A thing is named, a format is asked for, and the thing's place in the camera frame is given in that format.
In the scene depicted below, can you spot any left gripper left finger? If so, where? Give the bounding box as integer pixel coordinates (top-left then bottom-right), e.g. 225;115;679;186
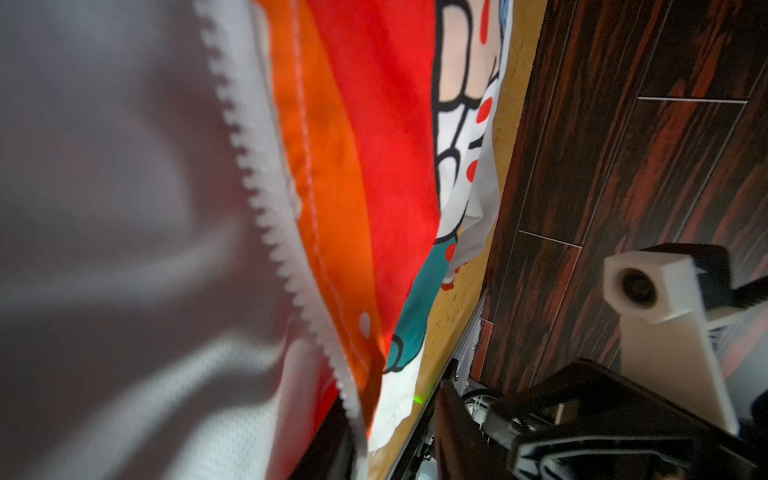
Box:
289;397;358;480

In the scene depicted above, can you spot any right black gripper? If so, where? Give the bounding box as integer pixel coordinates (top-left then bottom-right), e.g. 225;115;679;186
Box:
601;242;768;436

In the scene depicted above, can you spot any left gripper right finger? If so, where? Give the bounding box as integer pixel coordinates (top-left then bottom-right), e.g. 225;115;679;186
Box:
435;360;767;479

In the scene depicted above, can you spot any white orange kids jacket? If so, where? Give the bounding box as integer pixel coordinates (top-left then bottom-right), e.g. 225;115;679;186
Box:
1;1;514;479

